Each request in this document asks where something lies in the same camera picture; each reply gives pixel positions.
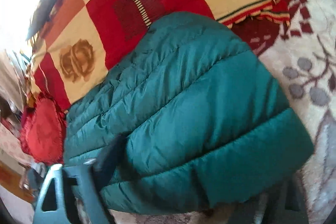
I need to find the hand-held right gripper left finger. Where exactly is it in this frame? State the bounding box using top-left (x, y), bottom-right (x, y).
top-left (33, 135), bottom-right (128, 224)

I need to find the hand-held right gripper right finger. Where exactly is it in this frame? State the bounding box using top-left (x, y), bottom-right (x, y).
top-left (253, 177), bottom-right (310, 224)

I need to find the green puffer jacket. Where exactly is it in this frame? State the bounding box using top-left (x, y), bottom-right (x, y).
top-left (63, 11), bottom-right (315, 215)

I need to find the red ruffled pillow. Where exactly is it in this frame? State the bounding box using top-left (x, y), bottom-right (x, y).
top-left (20, 97), bottom-right (67, 165)

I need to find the floral bedsheet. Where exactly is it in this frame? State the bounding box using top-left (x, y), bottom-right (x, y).
top-left (0, 122), bottom-right (29, 161)

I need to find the light curtain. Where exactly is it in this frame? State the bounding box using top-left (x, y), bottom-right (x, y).
top-left (0, 49), bottom-right (30, 111)

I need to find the plush red white floral blanket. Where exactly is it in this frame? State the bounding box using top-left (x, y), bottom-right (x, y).
top-left (108, 0), bottom-right (336, 224)

